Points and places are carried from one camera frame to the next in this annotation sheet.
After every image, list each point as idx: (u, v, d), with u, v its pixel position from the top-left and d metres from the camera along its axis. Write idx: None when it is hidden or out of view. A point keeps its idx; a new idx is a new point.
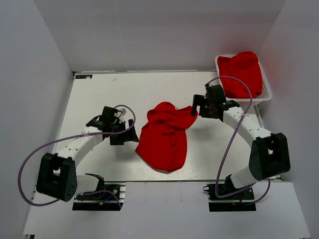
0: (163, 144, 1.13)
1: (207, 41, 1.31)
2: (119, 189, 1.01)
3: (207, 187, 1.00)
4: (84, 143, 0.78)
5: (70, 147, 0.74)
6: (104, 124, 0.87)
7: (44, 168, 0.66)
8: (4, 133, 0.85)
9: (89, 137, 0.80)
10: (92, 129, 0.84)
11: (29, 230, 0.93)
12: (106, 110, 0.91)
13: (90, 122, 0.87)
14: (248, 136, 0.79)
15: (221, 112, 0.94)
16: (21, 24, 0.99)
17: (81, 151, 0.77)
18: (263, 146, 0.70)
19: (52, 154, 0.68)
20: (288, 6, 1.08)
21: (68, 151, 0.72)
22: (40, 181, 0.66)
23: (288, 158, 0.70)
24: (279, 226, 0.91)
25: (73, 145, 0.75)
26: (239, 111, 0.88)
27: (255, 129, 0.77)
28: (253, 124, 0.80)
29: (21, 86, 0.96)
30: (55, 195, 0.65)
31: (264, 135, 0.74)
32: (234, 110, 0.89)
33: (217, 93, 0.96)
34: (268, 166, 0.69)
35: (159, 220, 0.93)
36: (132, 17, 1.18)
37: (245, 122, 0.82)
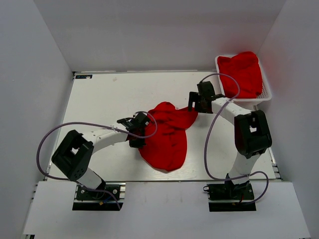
0: (163, 144, 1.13)
1: (208, 41, 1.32)
2: (119, 189, 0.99)
3: (207, 187, 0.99)
4: (108, 135, 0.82)
5: (95, 134, 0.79)
6: (133, 127, 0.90)
7: (66, 143, 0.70)
8: (4, 132, 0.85)
9: (116, 132, 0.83)
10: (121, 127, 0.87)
11: (28, 231, 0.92)
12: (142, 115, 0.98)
13: (122, 121, 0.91)
14: (232, 117, 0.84)
15: (210, 105, 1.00)
16: (21, 24, 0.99)
17: (103, 141, 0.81)
18: (244, 123, 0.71)
19: (78, 134, 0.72)
20: (288, 6, 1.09)
21: (91, 136, 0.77)
22: (57, 152, 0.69)
23: (268, 131, 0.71)
24: (280, 226, 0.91)
25: (97, 132, 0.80)
26: (225, 99, 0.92)
27: (238, 110, 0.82)
28: (236, 106, 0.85)
29: (21, 85, 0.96)
30: (65, 171, 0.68)
31: (245, 113, 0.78)
32: (220, 99, 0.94)
33: (206, 87, 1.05)
34: (252, 140, 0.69)
35: (160, 221, 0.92)
36: (132, 18, 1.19)
37: (230, 107, 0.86)
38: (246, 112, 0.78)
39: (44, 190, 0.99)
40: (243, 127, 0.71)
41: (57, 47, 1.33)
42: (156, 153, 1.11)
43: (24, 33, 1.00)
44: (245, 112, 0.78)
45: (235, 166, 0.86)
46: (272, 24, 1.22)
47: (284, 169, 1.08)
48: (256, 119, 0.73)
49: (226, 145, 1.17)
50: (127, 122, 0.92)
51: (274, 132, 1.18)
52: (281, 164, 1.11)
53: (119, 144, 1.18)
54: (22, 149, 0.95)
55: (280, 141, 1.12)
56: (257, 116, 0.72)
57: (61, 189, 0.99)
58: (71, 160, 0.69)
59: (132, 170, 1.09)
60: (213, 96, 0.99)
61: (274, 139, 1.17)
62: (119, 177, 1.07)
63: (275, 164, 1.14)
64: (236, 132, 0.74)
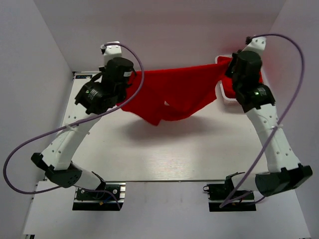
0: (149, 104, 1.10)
1: (207, 41, 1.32)
2: (119, 189, 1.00)
3: (207, 187, 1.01)
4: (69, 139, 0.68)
5: (53, 149, 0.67)
6: (93, 100, 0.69)
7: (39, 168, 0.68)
8: (4, 132, 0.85)
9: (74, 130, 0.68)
10: (79, 115, 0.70)
11: (29, 230, 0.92)
12: (113, 71, 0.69)
13: (81, 94, 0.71)
14: (270, 156, 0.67)
15: (248, 102, 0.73)
16: (21, 24, 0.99)
17: (69, 146, 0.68)
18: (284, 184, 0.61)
19: (38, 160, 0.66)
20: (288, 7, 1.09)
21: (51, 157, 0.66)
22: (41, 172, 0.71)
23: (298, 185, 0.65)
24: (279, 226, 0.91)
25: (56, 144, 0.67)
26: (273, 116, 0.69)
27: (283, 155, 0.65)
28: (283, 145, 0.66)
29: (21, 85, 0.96)
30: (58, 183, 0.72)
31: (291, 164, 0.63)
32: (266, 110, 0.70)
33: None
34: (279, 191, 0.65)
35: (159, 221, 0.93)
36: (131, 17, 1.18)
37: (274, 142, 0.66)
38: (292, 162, 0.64)
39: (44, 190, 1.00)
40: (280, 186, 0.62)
41: (57, 47, 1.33)
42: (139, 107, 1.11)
43: (24, 33, 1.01)
44: (291, 163, 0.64)
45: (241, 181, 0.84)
46: (271, 24, 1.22)
47: None
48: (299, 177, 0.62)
49: (225, 144, 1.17)
50: (88, 93, 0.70)
51: None
52: None
53: (119, 144, 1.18)
54: (22, 149, 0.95)
55: None
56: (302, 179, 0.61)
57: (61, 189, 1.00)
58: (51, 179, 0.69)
59: (132, 170, 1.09)
60: (258, 91, 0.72)
61: None
62: (119, 177, 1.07)
63: None
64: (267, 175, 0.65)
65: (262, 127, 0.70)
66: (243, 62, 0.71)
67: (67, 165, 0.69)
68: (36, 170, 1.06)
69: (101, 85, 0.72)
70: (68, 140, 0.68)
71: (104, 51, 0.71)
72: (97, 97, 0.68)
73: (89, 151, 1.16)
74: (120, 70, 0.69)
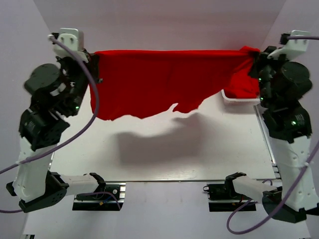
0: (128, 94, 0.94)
1: (208, 41, 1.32)
2: (118, 189, 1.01)
3: (207, 187, 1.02)
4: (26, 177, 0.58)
5: (19, 184, 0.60)
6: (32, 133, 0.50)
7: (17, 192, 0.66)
8: (5, 132, 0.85)
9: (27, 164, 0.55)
10: (27, 149, 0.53)
11: (29, 230, 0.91)
12: (37, 97, 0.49)
13: (22, 127, 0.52)
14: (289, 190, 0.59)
15: (280, 130, 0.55)
16: (21, 23, 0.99)
17: (34, 180, 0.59)
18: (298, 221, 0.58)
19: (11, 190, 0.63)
20: (288, 7, 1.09)
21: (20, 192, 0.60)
22: None
23: None
24: (279, 226, 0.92)
25: (19, 181, 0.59)
26: (305, 151, 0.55)
27: (306, 194, 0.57)
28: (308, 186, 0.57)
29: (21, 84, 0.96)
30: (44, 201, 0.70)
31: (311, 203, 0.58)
32: (298, 142, 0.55)
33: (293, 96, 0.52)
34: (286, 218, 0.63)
35: (159, 221, 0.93)
36: (131, 16, 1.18)
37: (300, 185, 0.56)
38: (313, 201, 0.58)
39: None
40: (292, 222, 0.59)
41: None
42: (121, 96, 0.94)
43: (24, 32, 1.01)
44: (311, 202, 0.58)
45: (246, 188, 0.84)
46: (272, 24, 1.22)
47: None
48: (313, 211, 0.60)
49: (225, 145, 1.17)
50: (27, 125, 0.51)
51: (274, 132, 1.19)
52: None
53: (119, 144, 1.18)
54: None
55: None
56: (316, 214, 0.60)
57: None
58: None
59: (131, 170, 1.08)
60: (297, 120, 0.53)
61: None
62: (119, 177, 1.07)
63: (275, 164, 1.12)
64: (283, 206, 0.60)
65: (288, 162, 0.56)
66: (287, 83, 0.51)
67: (41, 192, 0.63)
68: None
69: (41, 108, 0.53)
70: (29, 176, 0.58)
71: (56, 46, 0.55)
72: (37, 127, 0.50)
73: (89, 150, 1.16)
74: (47, 93, 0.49)
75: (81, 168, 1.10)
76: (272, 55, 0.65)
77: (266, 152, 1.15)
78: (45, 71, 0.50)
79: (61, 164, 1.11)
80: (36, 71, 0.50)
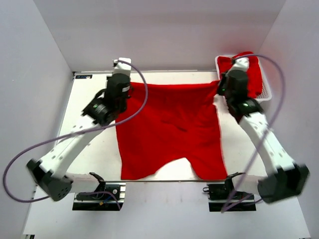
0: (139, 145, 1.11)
1: (208, 41, 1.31)
2: (118, 189, 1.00)
3: (207, 187, 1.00)
4: (71, 147, 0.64)
5: (54, 155, 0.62)
6: (104, 113, 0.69)
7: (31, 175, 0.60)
8: (5, 132, 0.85)
9: (78, 139, 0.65)
10: (85, 124, 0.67)
11: (29, 230, 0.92)
12: (113, 89, 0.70)
13: (88, 109, 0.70)
14: (267, 161, 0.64)
15: (239, 114, 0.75)
16: (21, 23, 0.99)
17: (70, 155, 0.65)
18: (279, 189, 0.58)
19: (34, 165, 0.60)
20: (288, 6, 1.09)
21: (50, 163, 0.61)
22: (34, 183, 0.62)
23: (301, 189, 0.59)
24: (279, 226, 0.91)
25: (58, 149, 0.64)
26: (263, 122, 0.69)
27: (277, 154, 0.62)
28: (276, 145, 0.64)
29: (21, 85, 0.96)
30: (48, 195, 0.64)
31: (286, 166, 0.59)
32: (256, 117, 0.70)
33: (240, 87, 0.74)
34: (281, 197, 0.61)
35: (159, 221, 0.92)
36: (132, 17, 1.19)
37: (267, 142, 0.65)
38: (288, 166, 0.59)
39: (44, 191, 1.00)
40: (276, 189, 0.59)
41: (57, 47, 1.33)
42: (133, 148, 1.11)
43: (24, 33, 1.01)
44: (286, 165, 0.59)
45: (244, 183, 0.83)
46: (271, 24, 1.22)
47: None
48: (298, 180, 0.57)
49: (225, 144, 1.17)
50: (96, 107, 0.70)
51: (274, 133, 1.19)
52: None
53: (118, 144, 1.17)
54: (21, 150, 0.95)
55: (280, 141, 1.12)
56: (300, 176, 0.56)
57: None
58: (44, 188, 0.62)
59: None
60: (248, 104, 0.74)
61: None
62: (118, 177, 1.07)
63: None
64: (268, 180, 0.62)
65: (254, 132, 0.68)
66: (233, 79, 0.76)
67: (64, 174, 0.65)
68: None
69: (103, 101, 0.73)
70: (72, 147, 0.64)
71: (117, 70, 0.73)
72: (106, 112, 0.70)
73: (89, 150, 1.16)
74: (120, 88, 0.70)
75: (80, 168, 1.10)
76: (234, 66, 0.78)
77: None
78: (118, 77, 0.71)
79: None
80: (113, 76, 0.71)
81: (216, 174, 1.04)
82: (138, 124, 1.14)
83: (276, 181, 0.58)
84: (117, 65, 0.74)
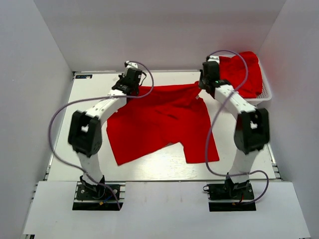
0: (135, 133, 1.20)
1: (208, 41, 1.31)
2: (118, 189, 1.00)
3: (207, 187, 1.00)
4: (109, 105, 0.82)
5: (97, 108, 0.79)
6: (128, 89, 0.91)
7: (74, 123, 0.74)
8: (4, 132, 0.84)
9: (114, 100, 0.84)
10: (118, 92, 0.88)
11: (29, 230, 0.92)
12: (130, 74, 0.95)
13: (116, 87, 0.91)
14: (235, 111, 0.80)
15: (213, 89, 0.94)
16: (21, 23, 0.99)
17: (106, 113, 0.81)
18: (245, 122, 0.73)
19: (81, 113, 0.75)
20: (288, 6, 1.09)
21: (94, 112, 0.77)
22: (70, 136, 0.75)
23: (268, 131, 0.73)
24: (279, 226, 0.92)
25: (99, 105, 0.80)
26: (230, 89, 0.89)
27: (241, 104, 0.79)
28: (240, 100, 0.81)
29: (21, 85, 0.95)
30: (84, 147, 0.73)
31: (248, 109, 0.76)
32: (225, 87, 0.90)
33: (212, 70, 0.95)
34: (251, 137, 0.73)
35: (160, 220, 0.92)
36: (132, 17, 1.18)
37: (234, 99, 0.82)
38: (250, 110, 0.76)
39: (44, 191, 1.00)
40: (244, 124, 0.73)
41: (57, 47, 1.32)
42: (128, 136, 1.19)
43: (24, 32, 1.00)
44: (249, 109, 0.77)
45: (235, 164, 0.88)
46: (271, 24, 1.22)
47: (284, 169, 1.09)
48: (259, 116, 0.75)
49: (226, 145, 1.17)
50: (121, 86, 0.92)
51: (274, 132, 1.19)
52: (282, 165, 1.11)
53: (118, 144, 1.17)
54: (21, 149, 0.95)
55: (280, 141, 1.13)
56: (260, 114, 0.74)
57: (61, 188, 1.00)
58: (84, 136, 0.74)
59: (132, 170, 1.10)
60: (218, 81, 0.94)
61: (274, 140, 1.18)
62: (119, 177, 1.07)
63: (275, 164, 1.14)
64: (238, 126, 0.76)
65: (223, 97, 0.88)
66: (205, 65, 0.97)
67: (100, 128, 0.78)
68: (36, 170, 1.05)
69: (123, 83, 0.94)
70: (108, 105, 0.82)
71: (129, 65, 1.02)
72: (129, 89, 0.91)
73: None
74: (136, 74, 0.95)
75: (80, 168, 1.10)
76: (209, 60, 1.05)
77: (266, 151, 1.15)
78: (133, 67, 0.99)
79: (62, 164, 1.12)
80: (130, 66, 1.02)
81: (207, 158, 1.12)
82: (134, 114, 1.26)
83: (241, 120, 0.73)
84: (129, 62, 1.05)
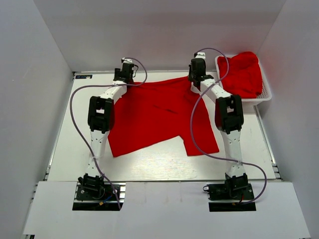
0: (131, 125, 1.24)
1: (208, 41, 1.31)
2: (119, 189, 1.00)
3: (207, 187, 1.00)
4: (116, 90, 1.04)
5: (107, 93, 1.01)
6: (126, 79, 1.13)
7: (91, 106, 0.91)
8: (4, 132, 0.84)
9: (119, 87, 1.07)
10: (119, 82, 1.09)
11: (29, 230, 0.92)
12: (125, 67, 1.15)
13: (116, 78, 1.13)
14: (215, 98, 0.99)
15: (199, 84, 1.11)
16: (21, 23, 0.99)
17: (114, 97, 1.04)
18: (223, 104, 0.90)
19: (96, 97, 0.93)
20: (288, 6, 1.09)
21: (106, 95, 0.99)
22: (89, 116, 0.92)
23: (242, 112, 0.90)
24: (279, 226, 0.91)
25: (108, 91, 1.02)
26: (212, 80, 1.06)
27: (220, 92, 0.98)
28: (220, 89, 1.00)
29: (20, 85, 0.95)
30: (103, 124, 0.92)
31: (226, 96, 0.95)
32: (208, 80, 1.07)
33: (199, 65, 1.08)
34: (228, 118, 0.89)
35: (159, 221, 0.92)
36: (132, 17, 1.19)
37: (215, 88, 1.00)
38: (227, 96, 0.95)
39: (44, 191, 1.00)
40: (222, 107, 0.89)
41: (57, 47, 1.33)
42: (124, 128, 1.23)
43: (24, 32, 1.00)
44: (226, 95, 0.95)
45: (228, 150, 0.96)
46: (271, 24, 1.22)
47: (284, 169, 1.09)
48: (234, 101, 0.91)
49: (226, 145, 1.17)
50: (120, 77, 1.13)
51: (273, 132, 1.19)
52: (282, 165, 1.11)
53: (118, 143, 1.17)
54: (21, 149, 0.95)
55: (280, 141, 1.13)
56: (235, 99, 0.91)
57: (60, 188, 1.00)
58: (102, 116, 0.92)
59: (132, 170, 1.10)
60: (203, 75, 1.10)
61: (274, 139, 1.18)
62: (119, 177, 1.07)
63: (275, 164, 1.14)
64: (217, 110, 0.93)
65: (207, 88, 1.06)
66: (193, 62, 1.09)
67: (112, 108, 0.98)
68: (36, 169, 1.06)
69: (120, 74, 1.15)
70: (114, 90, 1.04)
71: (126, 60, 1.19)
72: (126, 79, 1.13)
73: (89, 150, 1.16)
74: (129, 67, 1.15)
75: (81, 167, 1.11)
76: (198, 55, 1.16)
77: (266, 151, 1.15)
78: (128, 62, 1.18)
79: (62, 164, 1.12)
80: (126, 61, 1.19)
81: (206, 148, 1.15)
82: (130, 108, 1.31)
83: (219, 104, 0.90)
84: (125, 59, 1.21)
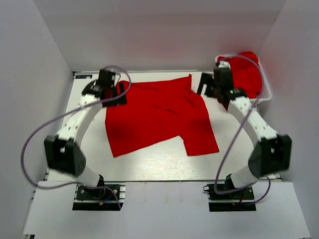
0: (130, 125, 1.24)
1: (208, 40, 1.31)
2: (119, 189, 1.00)
3: (207, 187, 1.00)
4: (83, 116, 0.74)
5: (70, 126, 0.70)
6: (101, 90, 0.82)
7: (49, 152, 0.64)
8: (5, 132, 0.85)
9: (86, 109, 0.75)
10: (89, 99, 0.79)
11: (29, 231, 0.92)
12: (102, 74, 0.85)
13: (87, 90, 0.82)
14: (253, 134, 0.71)
15: (226, 100, 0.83)
16: (21, 23, 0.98)
17: (82, 127, 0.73)
18: (267, 152, 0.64)
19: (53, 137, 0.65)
20: (288, 6, 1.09)
21: (67, 133, 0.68)
22: (49, 163, 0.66)
23: (289, 160, 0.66)
24: (279, 226, 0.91)
25: (72, 122, 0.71)
26: (247, 103, 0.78)
27: (261, 127, 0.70)
28: (260, 122, 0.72)
29: (20, 85, 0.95)
30: (68, 172, 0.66)
31: (269, 135, 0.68)
32: (240, 100, 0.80)
33: (224, 77, 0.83)
34: (269, 167, 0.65)
35: (159, 221, 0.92)
36: (132, 17, 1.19)
37: (251, 119, 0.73)
38: (270, 134, 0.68)
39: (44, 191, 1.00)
40: (265, 155, 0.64)
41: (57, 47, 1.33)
42: (124, 128, 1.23)
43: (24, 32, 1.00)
44: (270, 134, 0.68)
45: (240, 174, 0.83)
46: (271, 24, 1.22)
47: None
48: (280, 144, 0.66)
49: (225, 145, 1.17)
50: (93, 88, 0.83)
51: None
52: None
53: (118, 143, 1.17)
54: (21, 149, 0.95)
55: None
56: (283, 143, 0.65)
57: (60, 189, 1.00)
58: (65, 162, 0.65)
59: (132, 170, 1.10)
60: (233, 91, 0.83)
61: None
62: (119, 177, 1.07)
63: None
64: (256, 153, 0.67)
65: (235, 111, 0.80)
66: (217, 72, 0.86)
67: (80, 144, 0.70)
68: (36, 170, 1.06)
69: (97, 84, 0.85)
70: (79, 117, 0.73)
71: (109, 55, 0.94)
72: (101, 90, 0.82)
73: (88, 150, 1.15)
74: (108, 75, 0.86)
75: None
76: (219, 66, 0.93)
77: None
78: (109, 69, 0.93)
79: None
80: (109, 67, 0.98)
81: (206, 147, 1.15)
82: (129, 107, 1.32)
83: (261, 149, 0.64)
84: None
